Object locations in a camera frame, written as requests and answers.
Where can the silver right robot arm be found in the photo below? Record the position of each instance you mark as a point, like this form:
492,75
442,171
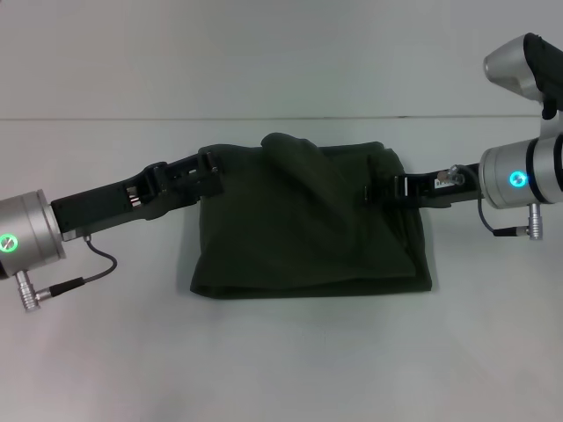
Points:
528,171

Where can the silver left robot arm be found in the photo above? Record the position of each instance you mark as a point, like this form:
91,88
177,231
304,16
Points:
26,237

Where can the dark green t-shirt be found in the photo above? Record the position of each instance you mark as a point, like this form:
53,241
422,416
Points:
308,228

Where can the small silver round connector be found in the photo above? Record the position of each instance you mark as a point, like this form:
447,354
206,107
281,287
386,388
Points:
453,175

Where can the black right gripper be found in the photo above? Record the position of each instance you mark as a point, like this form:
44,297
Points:
448,189

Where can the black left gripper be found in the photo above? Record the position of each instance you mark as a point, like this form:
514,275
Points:
110,202

